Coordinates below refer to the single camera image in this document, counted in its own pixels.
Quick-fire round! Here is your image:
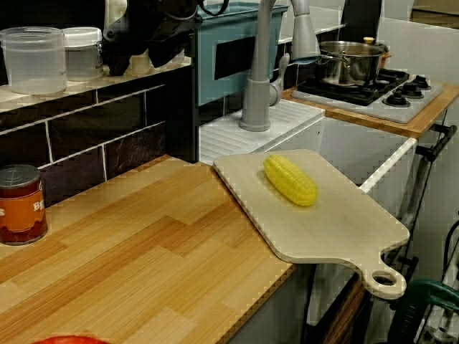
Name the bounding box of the teal plastic bin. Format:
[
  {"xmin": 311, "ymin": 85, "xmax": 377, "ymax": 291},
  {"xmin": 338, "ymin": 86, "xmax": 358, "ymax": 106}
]
[{"xmin": 195, "ymin": 1, "xmax": 290, "ymax": 108}]

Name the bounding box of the pale wooden cutting board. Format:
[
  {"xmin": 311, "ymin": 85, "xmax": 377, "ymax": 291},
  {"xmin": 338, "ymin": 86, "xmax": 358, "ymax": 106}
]
[{"xmin": 213, "ymin": 148, "xmax": 411, "ymax": 300}]

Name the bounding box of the black drawer handle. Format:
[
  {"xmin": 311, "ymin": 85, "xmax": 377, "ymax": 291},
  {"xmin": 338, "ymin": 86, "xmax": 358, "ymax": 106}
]
[{"xmin": 415, "ymin": 124, "xmax": 458, "ymax": 163}]

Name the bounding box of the black flat panel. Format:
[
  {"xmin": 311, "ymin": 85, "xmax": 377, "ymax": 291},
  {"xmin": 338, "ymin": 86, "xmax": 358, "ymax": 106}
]
[{"xmin": 340, "ymin": 0, "xmax": 384, "ymax": 46}]

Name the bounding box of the beige tiled shelf ledge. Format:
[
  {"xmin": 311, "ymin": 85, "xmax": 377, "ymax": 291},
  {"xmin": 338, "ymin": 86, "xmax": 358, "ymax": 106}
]
[{"xmin": 0, "ymin": 55, "xmax": 193, "ymax": 114}]

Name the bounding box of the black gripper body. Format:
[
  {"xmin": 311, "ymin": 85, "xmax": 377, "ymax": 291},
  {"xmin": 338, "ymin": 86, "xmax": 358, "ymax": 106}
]
[{"xmin": 103, "ymin": 0, "xmax": 202, "ymax": 54}]

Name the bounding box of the steel cooking pot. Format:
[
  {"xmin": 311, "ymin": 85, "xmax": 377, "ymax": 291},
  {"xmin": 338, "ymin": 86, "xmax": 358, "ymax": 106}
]
[{"xmin": 314, "ymin": 39, "xmax": 391, "ymax": 88}]

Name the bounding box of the red soup can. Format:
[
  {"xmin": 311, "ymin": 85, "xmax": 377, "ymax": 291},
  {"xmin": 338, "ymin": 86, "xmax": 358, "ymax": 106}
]
[{"xmin": 0, "ymin": 163, "xmax": 48, "ymax": 247}]

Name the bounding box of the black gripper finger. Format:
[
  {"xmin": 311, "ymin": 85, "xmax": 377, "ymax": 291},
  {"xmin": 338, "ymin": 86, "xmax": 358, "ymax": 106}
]
[
  {"xmin": 106, "ymin": 44, "xmax": 131, "ymax": 77},
  {"xmin": 148, "ymin": 35, "xmax": 186, "ymax": 70}
]

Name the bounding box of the yellow toy corn cob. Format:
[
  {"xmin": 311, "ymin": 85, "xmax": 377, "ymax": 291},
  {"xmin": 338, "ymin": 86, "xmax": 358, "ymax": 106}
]
[{"xmin": 263, "ymin": 153, "xmax": 319, "ymax": 208}]

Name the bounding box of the grey toy faucet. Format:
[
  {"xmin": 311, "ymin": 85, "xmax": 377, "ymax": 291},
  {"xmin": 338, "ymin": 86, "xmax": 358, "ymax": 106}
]
[{"xmin": 239, "ymin": 0, "xmax": 322, "ymax": 133}]

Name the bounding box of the large clear plastic jar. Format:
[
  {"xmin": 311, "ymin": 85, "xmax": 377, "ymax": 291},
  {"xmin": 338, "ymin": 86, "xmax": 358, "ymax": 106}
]
[{"xmin": 0, "ymin": 27, "xmax": 68, "ymax": 96}]

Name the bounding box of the red plate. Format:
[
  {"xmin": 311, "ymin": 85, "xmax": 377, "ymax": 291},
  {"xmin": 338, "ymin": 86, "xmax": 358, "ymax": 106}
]
[{"xmin": 34, "ymin": 335, "xmax": 108, "ymax": 344}]

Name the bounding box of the clear jar white lid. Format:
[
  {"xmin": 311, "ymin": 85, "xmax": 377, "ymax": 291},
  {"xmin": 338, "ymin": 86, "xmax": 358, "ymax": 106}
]
[{"xmin": 62, "ymin": 27, "xmax": 105, "ymax": 82}]

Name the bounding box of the grey toy stove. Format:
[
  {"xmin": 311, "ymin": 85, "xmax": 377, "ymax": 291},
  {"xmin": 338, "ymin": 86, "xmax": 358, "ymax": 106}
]
[{"xmin": 290, "ymin": 67, "xmax": 445, "ymax": 125}]

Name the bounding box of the green clamp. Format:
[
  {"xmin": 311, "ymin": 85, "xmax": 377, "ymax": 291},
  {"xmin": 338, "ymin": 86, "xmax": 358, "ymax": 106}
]
[{"xmin": 387, "ymin": 279, "xmax": 459, "ymax": 344}]

